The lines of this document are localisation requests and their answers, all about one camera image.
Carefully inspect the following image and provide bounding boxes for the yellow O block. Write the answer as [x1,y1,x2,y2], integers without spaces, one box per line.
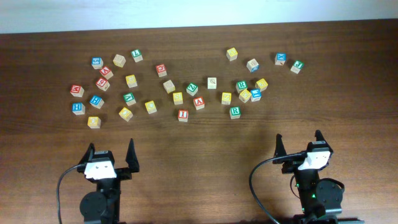
[119,107,133,122]

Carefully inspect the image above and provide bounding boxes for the red M block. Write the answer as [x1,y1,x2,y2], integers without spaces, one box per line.
[70,85,84,97]

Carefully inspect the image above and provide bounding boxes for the green J block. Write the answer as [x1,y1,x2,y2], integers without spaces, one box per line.
[290,60,304,74]

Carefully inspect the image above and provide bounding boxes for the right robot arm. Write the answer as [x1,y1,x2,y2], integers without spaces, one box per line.
[273,130,364,223]

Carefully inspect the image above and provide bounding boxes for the blue picture block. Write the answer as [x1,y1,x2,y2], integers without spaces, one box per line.
[251,89,262,102]

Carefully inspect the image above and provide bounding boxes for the blue X block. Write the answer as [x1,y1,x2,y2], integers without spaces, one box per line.
[274,52,287,65]

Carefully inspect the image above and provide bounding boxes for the plain picture block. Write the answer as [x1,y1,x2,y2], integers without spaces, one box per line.
[207,77,217,90]

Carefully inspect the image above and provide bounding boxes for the plain wooden block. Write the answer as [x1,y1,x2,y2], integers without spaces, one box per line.
[113,54,126,68]
[163,80,175,94]

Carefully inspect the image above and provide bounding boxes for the blue H block left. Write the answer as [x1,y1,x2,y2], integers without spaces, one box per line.
[72,102,85,115]

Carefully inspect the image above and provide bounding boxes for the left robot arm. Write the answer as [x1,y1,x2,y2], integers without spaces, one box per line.
[77,139,140,224]

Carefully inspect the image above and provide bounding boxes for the wooden block blue side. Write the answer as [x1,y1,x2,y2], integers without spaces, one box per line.
[246,58,259,73]

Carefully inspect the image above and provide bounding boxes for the plain wooden block centre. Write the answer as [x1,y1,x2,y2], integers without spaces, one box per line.
[163,80,175,94]

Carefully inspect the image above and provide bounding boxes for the red a block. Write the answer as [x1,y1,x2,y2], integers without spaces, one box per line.
[193,96,205,110]
[99,66,114,80]

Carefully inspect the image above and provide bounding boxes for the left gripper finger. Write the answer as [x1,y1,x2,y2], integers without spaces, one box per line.
[78,143,95,165]
[126,138,139,172]

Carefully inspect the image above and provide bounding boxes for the yellow block top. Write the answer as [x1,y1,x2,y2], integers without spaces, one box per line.
[226,47,238,61]

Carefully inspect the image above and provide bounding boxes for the blue H block tilted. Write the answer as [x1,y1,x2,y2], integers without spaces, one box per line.
[90,95,104,109]

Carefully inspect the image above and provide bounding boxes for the plain wooden block left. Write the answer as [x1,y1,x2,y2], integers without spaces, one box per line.
[113,54,126,68]

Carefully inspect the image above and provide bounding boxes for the yellow block upper left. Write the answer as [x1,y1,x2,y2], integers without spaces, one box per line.
[126,75,137,88]

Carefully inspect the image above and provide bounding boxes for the red 6 block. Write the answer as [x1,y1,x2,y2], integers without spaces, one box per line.
[96,78,110,91]

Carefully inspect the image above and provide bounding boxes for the yellow block centre right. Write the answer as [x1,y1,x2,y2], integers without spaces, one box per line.
[221,92,232,105]

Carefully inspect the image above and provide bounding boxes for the green L block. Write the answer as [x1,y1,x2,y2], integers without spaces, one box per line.
[131,49,143,62]

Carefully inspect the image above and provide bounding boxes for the red Q block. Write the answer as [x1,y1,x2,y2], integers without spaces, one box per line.
[155,64,167,77]

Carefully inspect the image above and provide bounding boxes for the red I block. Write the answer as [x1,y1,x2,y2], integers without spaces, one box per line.
[177,110,189,122]

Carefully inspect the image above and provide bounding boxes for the green V block centre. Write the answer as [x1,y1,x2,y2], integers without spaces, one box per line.
[186,83,198,96]

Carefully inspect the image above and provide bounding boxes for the green v block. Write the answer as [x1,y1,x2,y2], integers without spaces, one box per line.
[123,92,136,106]
[186,83,198,96]

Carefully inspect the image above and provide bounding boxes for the blue S block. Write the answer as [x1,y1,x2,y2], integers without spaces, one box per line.
[91,57,103,70]

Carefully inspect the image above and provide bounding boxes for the yellow block by R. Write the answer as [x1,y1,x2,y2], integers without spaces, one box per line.
[239,89,252,103]

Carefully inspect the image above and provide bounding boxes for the yellow C block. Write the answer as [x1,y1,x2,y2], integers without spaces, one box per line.
[145,101,157,114]

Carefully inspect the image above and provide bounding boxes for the yellow S block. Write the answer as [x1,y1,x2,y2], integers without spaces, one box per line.
[173,92,183,105]

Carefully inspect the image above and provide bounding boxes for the green V block left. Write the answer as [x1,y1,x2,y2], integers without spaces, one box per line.
[123,92,136,106]

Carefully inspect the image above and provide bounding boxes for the yellow block bottom left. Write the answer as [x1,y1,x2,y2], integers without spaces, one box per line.
[87,116,101,129]

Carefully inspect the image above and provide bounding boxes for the green r block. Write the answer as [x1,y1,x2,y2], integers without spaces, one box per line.
[236,80,248,93]
[229,106,241,119]

